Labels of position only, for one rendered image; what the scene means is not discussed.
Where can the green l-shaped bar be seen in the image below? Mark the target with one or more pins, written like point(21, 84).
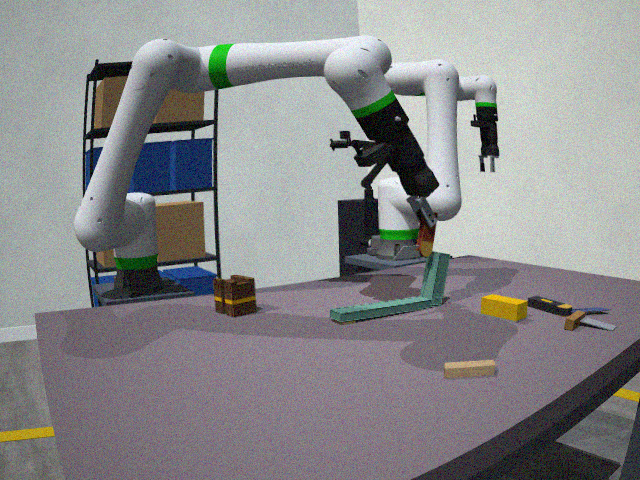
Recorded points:
point(431, 295)

